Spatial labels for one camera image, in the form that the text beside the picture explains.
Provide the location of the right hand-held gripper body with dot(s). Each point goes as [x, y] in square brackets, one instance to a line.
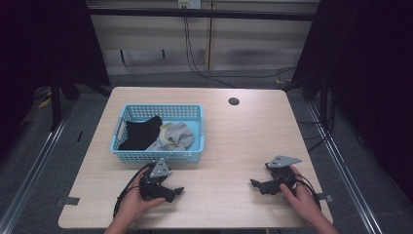
[283, 172]

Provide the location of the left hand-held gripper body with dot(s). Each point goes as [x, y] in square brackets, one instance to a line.
[159, 170]

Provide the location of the person's right hand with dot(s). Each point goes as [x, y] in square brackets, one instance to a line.
[302, 201]

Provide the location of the person's left hand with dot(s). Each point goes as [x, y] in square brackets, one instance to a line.
[134, 204]

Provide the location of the pale yellow sock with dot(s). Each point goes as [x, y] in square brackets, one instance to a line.
[165, 131]

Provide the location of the grey sock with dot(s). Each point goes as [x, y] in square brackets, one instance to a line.
[181, 136]

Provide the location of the black sock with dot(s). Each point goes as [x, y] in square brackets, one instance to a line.
[140, 135]

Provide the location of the grey tape strip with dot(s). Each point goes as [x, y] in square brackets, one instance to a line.
[69, 201]
[325, 197]

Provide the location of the light blue plastic basket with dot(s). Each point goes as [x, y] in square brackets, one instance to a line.
[195, 130]

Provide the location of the small black floor object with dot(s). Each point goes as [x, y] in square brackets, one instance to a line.
[80, 136]

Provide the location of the black stand leg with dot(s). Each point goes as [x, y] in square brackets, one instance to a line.
[56, 104]

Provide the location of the dark curtain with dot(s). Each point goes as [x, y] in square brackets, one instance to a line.
[42, 48]
[373, 81]

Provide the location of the yellow floor object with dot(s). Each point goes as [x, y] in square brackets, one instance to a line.
[44, 103]

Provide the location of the metal floor rail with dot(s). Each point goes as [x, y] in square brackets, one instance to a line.
[35, 165]
[344, 165]

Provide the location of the black horizontal frame bar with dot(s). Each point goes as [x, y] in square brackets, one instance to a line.
[201, 13]

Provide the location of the white wall socket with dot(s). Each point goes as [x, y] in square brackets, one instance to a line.
[190, 3]

